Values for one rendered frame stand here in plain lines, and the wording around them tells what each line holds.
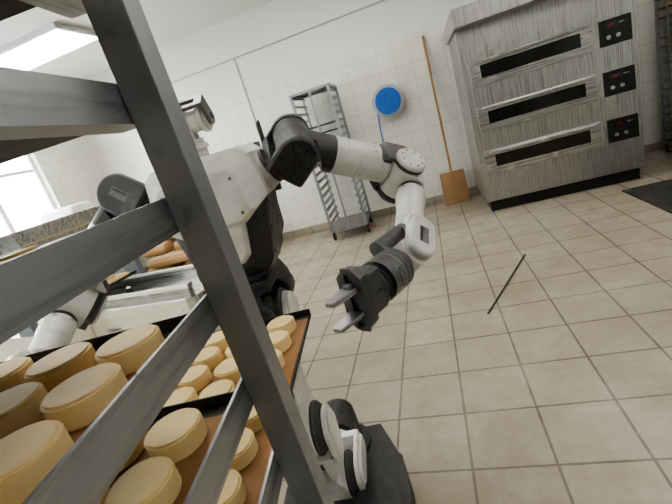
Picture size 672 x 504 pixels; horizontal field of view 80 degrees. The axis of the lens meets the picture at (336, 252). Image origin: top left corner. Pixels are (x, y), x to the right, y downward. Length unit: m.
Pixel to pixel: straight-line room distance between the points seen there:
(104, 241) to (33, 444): 0.11
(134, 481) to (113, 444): 0.12
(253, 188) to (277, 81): 4.95
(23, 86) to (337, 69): 5.41
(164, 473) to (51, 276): 0.18
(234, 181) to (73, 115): 0.63
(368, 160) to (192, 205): 0.69
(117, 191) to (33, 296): 0.86
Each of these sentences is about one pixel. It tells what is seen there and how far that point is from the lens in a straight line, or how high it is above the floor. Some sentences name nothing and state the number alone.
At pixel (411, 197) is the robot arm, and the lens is 0.96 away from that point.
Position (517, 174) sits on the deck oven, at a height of 0.35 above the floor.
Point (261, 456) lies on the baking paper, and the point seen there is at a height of 1.04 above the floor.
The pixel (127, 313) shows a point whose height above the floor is 0.81.
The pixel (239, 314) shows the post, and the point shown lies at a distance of 0.37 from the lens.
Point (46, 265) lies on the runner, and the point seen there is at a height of 1.33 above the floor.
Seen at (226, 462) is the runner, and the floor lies 1.13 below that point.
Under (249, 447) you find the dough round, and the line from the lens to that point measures 0.49.
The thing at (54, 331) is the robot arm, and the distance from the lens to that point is 1.08.
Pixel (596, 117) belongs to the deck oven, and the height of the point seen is 0.71.
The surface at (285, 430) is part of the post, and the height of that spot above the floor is 1.09.
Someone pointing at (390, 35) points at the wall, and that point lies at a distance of 5.59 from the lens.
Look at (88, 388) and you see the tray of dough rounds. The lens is 0.32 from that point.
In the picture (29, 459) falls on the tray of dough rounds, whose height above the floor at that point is 1.24.
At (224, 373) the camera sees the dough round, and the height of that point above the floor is 1.06.
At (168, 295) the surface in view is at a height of 0.87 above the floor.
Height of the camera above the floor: 1.35
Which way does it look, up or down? 17 degrees down
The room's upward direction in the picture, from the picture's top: 17 degrees counter-clockwise
